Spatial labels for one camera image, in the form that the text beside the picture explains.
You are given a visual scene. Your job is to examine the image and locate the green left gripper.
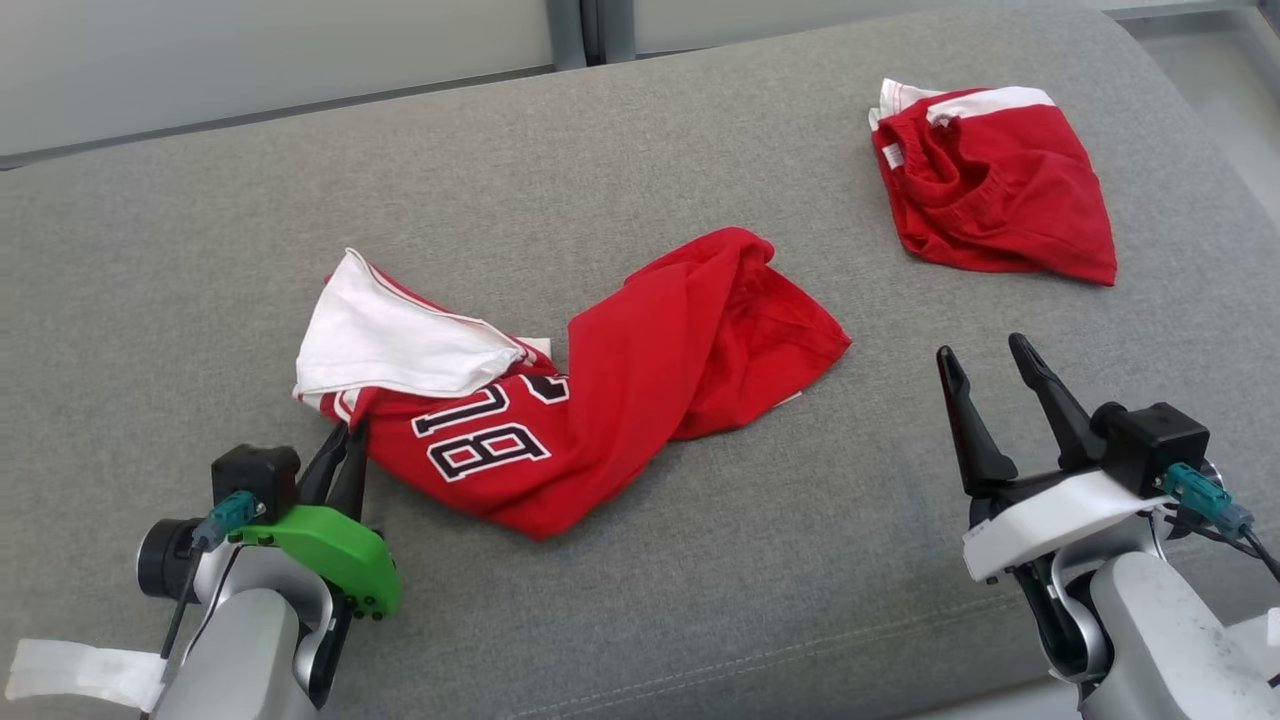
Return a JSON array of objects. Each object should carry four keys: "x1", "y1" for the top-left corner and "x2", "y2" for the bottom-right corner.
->
[{"x1": 228, "y1": 420, "x2": 403, "y2": 621}]

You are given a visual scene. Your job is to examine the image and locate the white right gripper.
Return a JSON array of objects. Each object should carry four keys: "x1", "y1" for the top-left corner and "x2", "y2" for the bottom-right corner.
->
[{"x1": 936, "y1": 333, "x2": 1166, "y2": 584}]

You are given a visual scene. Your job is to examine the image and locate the red shorts with white trim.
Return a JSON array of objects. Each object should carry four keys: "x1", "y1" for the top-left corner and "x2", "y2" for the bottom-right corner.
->
[{"x1": 868, "y1": 78, "x2": 1118, "y2": 287}]

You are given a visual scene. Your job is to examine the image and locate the red jersey with number print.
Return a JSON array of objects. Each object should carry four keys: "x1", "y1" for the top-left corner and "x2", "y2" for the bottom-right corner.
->
[{"x1": 293, "y1": 227, "x2": 853, "y2": 541}]

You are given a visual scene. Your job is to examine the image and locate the grey fabric sofa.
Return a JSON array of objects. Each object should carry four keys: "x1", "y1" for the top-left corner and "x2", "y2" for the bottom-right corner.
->
[{"x1": 0, "y1": 0, "x2": 1280, "y2": 720}]

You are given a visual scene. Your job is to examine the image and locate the black cable with teal plug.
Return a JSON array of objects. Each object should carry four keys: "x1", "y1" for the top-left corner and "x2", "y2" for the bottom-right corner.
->
[
  {"x1": 1163, "y1": 462, "x2": 1280, "y2": 581},
  {"x1": 160, "y1": 490, "x2": 266, "y2": 661}
]

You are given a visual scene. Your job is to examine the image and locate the grey double partition post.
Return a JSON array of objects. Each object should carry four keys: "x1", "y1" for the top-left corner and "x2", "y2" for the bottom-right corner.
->
[{"x1": 545, "y1": 0, "x2": 638, "y2": 71}]

